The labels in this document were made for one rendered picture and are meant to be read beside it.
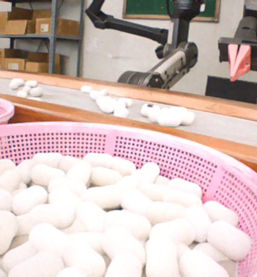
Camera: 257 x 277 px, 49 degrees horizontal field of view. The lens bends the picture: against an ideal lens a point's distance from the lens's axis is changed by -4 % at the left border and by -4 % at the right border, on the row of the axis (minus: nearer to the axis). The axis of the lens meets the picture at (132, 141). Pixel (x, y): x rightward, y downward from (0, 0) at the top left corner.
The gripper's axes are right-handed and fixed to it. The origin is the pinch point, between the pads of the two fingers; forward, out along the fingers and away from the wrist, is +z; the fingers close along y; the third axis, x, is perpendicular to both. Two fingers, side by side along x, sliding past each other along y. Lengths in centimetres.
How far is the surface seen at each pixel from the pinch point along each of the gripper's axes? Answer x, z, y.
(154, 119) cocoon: -6.4, 20.0, -7.9
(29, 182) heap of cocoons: -21.5, 41.6, -7.9
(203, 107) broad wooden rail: 7.1, 3.6, -5.9
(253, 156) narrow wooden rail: -16.8, 30.3, 9.5
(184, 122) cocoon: -4.5, 17.9, -3.7
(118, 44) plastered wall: 110, -154, -147
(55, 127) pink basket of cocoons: -20.9, 34.8, -10.1
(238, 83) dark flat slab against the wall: 128, -139, -30
